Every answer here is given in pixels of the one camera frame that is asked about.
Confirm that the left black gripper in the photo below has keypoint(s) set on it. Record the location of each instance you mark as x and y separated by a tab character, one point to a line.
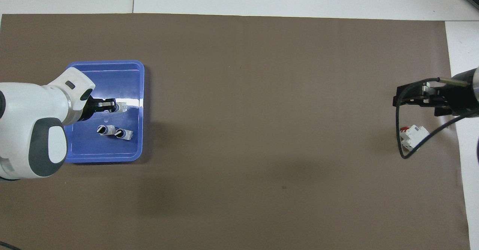
89	109

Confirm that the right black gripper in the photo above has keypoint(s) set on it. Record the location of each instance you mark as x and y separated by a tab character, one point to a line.
464	100

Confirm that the selector switch with orange block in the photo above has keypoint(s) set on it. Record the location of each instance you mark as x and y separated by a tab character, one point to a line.
121	108

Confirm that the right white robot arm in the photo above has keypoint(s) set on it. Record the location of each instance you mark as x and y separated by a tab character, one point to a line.
475	79

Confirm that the white circuit breaker red lever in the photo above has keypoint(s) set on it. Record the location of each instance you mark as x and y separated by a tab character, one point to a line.
413	134

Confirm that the blue plastic tray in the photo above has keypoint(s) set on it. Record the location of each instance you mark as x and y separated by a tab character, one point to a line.
123	152

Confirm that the brown table mat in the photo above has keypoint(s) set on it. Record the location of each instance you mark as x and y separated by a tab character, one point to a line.
239	93

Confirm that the white selector switch black knob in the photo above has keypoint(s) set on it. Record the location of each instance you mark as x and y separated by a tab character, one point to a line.
124	134
106	130

